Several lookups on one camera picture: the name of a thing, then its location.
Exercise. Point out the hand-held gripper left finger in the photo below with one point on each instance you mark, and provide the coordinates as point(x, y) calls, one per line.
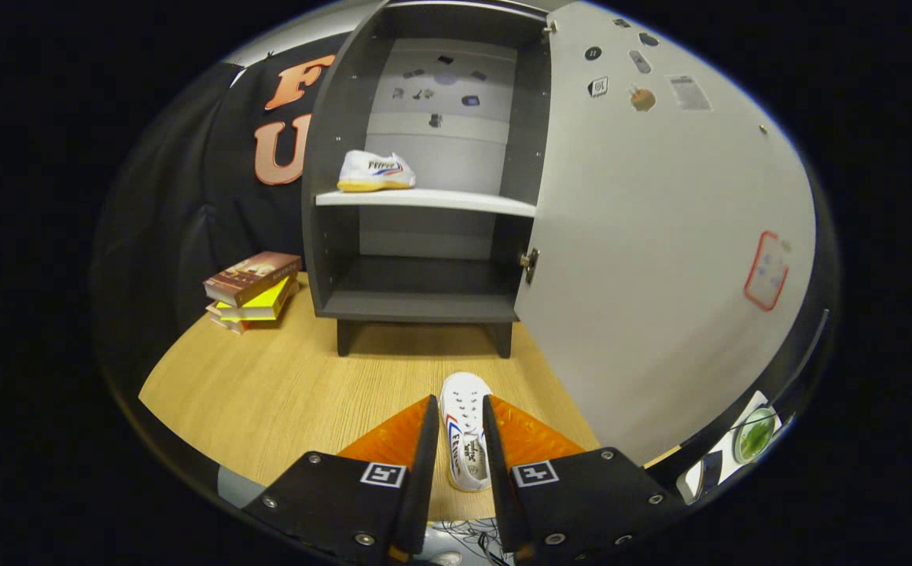
point(424, 472)

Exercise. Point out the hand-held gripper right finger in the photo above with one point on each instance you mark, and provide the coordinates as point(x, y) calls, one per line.
point(495, 472)

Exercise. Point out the white striped canvas shoe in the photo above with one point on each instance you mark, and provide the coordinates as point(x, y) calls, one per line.
point(465, 440)
point(373, 169)

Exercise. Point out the beige shoe cabinet door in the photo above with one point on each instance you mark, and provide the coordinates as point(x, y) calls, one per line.
point(645, 275)

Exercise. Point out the dark grey shoe cabinet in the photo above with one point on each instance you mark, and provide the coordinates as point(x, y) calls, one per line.
point(330, 236)

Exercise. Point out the metal door hinge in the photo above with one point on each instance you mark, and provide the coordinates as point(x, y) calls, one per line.
point(550, 27)
point(531, 263)

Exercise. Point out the white paper sheet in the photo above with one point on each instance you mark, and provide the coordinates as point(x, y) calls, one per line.
point(719, 472)

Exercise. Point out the yellow book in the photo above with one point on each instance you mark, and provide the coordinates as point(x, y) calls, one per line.
point(263, 303)

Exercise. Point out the green round dish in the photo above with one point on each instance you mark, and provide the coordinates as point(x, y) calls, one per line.
point(756, 436)

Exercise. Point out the black backdrop cloth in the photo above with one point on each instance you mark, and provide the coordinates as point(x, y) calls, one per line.
point(189, 196)

